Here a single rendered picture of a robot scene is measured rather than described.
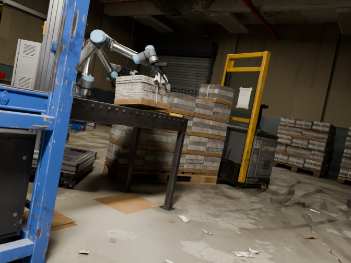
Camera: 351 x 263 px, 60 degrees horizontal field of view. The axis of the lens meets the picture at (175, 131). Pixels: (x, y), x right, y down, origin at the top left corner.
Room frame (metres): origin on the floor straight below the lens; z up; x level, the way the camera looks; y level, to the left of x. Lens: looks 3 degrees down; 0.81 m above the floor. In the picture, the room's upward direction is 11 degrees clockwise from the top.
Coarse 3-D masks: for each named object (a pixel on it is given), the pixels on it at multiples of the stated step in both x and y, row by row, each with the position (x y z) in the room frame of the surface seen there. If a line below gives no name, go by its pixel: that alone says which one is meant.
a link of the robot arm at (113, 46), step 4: (112, 40) 2.70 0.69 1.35; (108, 44) 2.68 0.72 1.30; (112, 44) 2.69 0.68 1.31; (116, 44) 2.69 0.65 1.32; (120, 44) 2.71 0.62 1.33; (108, 48) 2.71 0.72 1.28; (112, 48) 2.70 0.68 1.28; (116, 48) 2.69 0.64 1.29; (120, 48) 2.68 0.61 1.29; (124, 48) 2.68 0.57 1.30; (120, 52) 2.69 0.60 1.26; (124, 52) 2.68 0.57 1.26; (128, 52) 2.67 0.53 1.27; (132, 52) 2.67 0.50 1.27; (136, 52) 2.69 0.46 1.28; (128, 56) 2.68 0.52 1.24; (132, 56) 2.67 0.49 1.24; (148, 60) 2.69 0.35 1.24; (144, 64) 2.66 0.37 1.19
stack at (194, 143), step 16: (112, 128) 3.45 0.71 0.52; (128, 128) 3.20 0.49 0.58; (144, 128) 3.36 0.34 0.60; (192, 128) 3.69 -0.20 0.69; (208, 128) 3.84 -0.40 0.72; (112, 144) 3.41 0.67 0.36; (144, 144) 3.33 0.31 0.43; (160, 144) 3.45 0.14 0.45; (192, 144) 3.72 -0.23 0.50; (144, 160) 3.35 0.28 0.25; (160, 160) 3.48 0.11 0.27; (192, 160) 3.74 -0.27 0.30; (112, 176) 3.30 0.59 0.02; (144, 176) 3.58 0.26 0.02; (160, 176) 3.50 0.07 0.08; (192, 176) 3.77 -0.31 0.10
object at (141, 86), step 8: (120, 80) 2.46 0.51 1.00; (128, 80) 2.41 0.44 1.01; (136, 80) 2.36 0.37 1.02; (144, 80) 2.35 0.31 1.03; (152, 80) 2.43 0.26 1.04; (120, 88) 2.46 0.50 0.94; (128, 88) 2.41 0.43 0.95; (136, 88) 2.36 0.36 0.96; (144, 88) 2.36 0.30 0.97; (152, 88) 2.43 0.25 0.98; (120, 96) 2.45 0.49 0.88; (128, 96) 2.40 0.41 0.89; (136, 96) 2.36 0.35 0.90; (144, 96) 2.36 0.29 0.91; (152, 96) 2.44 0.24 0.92; (120, 104) 2.44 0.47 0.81; (128, 104) 2.40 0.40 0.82; (136, 104) 2.36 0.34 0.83; (144, 104) 2.36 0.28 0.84
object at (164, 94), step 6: (162, 84) 2.55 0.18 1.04; (168, 84) 2.62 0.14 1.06; (162, 90) 2.55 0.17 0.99; (168, 90) 2.62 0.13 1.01; (162, 96) 2.56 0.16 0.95; (168, 96) 2.62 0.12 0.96; (162, 102) 2.55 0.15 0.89; (168, 102) 2.62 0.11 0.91; (150, 108) 2.54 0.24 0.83; (156, 108) 2.53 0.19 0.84; (162, 108) 2.55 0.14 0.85
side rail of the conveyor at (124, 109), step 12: (72, 108) 1.63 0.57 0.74; (84, 108) 1.69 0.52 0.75; (96, 108) 1.76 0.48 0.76; (108, 108) 1.84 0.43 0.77; (120, 108) 1.93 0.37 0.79; (84, 120) 1.70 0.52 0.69; (96, 120) 1.78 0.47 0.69; (108, 120) 1.86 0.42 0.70; (120, 120) 1.94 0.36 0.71; (132, 120) 2.04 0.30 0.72; (144, 120) 2.14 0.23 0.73; (156, 120) 2.25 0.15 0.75; (168, 120) 2.38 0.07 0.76; (180, 120) 2.52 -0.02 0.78
